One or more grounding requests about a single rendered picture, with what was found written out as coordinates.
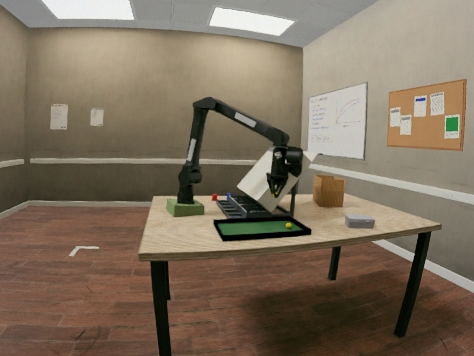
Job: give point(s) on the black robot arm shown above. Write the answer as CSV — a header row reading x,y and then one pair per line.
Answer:
x,y
191,175

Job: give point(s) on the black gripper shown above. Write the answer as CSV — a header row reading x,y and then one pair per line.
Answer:
x,y
274,178

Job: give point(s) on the brown cardboard box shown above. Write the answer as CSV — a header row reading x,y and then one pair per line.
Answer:
x,y
331,191

